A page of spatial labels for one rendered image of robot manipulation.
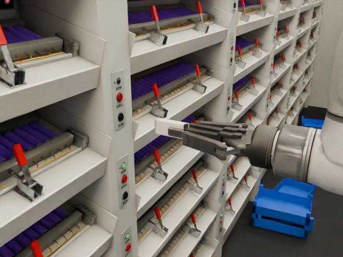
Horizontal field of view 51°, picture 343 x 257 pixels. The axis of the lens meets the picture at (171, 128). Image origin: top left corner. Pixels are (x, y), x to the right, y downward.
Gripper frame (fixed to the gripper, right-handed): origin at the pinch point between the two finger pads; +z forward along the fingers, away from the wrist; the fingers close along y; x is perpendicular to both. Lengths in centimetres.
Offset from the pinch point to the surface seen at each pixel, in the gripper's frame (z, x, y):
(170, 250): 18, -61, 33
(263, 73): 15, -17, 135
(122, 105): 11.8, 2.7, 0.5
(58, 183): 13.1, -6.7, -17.9
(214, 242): 13, -79, 65
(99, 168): 12.5, -8.3, -7.5
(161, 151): 19.0, -21.0, 29.0
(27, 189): 13.4, -4.6, -24.2
